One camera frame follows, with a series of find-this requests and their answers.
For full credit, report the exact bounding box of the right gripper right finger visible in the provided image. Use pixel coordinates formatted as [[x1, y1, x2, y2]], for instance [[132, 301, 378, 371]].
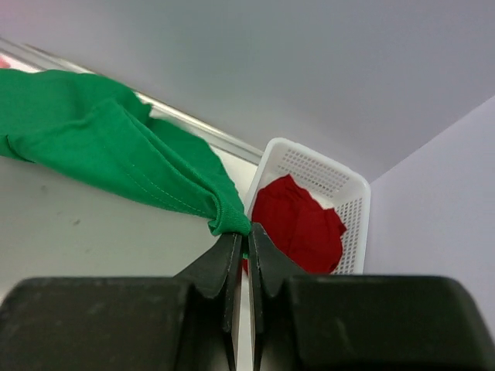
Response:
[[247, 223, 494, 370]]

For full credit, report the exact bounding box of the red t shirt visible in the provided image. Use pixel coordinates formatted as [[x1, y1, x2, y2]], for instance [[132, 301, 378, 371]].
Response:
[[251, 175, 347, 274]]

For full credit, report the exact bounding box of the pink folded t shirt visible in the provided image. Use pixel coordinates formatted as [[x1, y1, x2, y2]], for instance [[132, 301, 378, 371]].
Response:
[[0, 54, 15, 70]]

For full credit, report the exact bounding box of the green t shirt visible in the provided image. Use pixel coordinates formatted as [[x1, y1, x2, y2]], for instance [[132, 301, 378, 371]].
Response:
[[1, 69, 251, 235]]

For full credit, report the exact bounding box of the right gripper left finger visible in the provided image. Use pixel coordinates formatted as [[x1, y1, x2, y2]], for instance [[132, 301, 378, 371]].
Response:
[[1, 233, 242, 370]]

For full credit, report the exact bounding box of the white plastic basket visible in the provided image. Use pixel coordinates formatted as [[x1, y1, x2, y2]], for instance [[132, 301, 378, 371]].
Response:
[[244, 138, 371, 274]]

